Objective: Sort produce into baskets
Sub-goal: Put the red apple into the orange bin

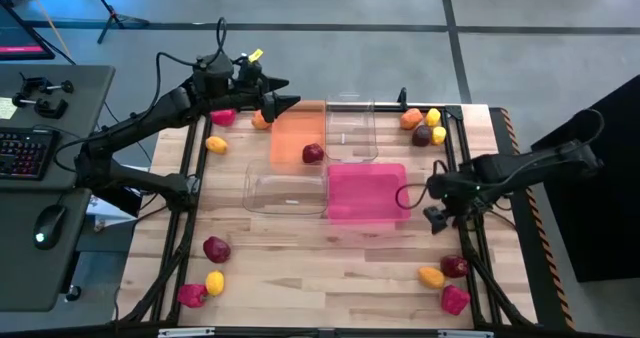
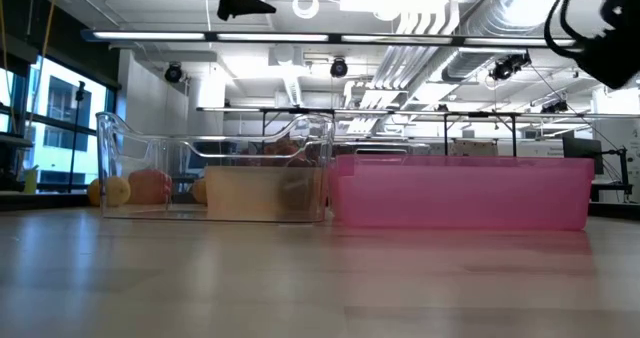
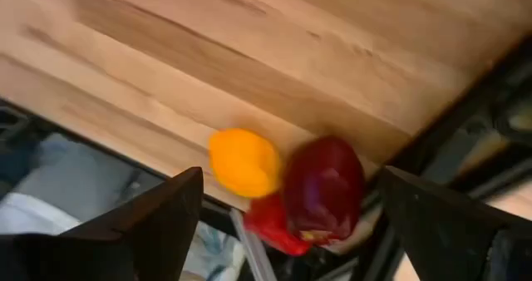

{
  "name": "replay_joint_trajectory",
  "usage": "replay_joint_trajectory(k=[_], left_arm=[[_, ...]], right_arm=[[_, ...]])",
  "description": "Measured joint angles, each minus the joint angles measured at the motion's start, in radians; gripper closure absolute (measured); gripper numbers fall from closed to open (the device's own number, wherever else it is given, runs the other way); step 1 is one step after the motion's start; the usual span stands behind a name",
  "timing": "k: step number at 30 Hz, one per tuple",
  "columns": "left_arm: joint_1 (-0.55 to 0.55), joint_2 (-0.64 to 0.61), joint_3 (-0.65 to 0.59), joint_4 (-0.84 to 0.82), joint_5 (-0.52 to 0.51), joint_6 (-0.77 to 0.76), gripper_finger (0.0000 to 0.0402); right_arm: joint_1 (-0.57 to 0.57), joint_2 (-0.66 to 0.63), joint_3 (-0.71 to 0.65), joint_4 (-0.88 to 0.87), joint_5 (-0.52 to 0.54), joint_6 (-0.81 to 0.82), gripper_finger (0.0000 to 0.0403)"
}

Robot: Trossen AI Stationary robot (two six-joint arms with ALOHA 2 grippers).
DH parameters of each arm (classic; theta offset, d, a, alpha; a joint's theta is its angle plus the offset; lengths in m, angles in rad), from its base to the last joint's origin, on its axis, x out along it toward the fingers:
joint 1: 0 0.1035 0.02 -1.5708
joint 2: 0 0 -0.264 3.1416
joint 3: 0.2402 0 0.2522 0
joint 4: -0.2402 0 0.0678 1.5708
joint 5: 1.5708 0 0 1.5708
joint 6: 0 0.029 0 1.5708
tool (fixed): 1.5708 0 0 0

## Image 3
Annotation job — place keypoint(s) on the white blue fabric item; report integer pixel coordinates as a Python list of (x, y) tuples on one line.
[(216, 252)]

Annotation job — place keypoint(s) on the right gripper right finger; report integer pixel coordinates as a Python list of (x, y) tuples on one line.
[(449, 235)]

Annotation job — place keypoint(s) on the dark red toy bell pepper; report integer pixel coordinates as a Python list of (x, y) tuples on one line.
[(324, 185)]

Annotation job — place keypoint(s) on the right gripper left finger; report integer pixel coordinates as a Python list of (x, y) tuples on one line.
[(137, 235)]

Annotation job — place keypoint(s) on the yellow toy bell pepper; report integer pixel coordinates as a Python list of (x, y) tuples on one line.
[(243, 162)]

